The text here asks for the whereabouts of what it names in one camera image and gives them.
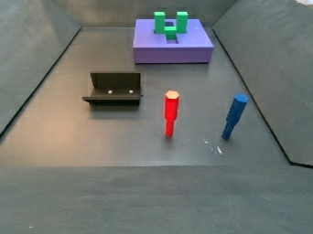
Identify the black angle fixture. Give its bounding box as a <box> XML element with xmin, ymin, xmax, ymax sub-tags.
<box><xmin>81</xmin><ymin>71</ymin><xmax>142</xmax><ymax>103</ymax></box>

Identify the red hexagonal peg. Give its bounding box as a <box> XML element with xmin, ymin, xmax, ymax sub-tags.
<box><xmin>164</xmin><ymin>90</ymin><xmax>179</xmax><ymax>137</ymax></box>

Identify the blue hexagonal peg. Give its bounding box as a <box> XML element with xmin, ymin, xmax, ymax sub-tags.
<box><xmin>221</xmin><ymin>94</ymin><xmax>249</xmax><ymax>140</ymax></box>

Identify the purple base block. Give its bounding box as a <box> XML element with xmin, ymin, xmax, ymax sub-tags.
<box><xmin>134</xmin><ymin>19</ymin><xmax>214</xmax><ymax>64</ymax></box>

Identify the green U-shaped block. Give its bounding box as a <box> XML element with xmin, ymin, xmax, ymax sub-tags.
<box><xmin>154</xmin><ymin>11</ymin><xmax>189</xmax><ymax>40</ymax></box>

